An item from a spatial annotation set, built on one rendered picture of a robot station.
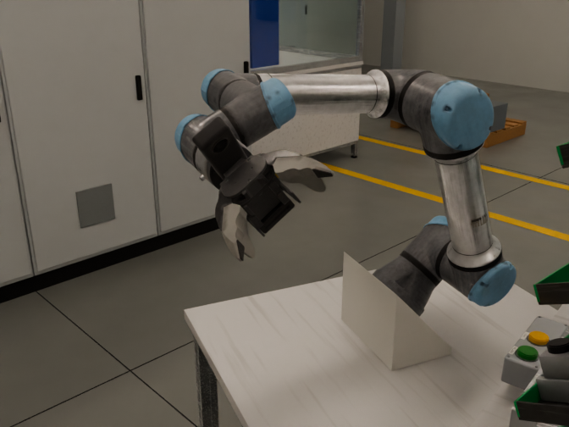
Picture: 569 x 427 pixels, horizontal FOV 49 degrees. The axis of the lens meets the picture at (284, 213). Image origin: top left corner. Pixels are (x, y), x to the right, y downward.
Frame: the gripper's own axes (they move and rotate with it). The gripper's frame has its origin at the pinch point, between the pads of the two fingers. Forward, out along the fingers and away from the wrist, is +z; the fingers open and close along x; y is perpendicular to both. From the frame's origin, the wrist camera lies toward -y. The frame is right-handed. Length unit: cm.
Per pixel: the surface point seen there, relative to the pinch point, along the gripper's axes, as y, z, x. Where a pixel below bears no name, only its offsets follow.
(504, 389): 83, -10, -13
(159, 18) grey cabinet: 66, -299, -43
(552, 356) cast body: 28.5, 20.2, -12.0
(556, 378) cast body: 30.6, 21.4, -10.6
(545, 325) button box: 84, -14, -29
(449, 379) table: 79, -19, -6
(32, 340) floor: 114, -214, 116
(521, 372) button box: 75, -6, -16
